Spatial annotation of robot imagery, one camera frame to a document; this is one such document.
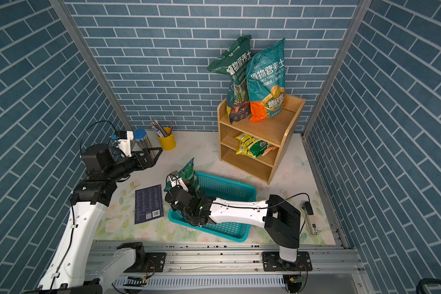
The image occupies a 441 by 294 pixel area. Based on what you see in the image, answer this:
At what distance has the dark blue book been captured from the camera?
0.87 meters

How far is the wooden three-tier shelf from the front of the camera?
787 mm

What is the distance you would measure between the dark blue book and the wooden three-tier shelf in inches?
16.9
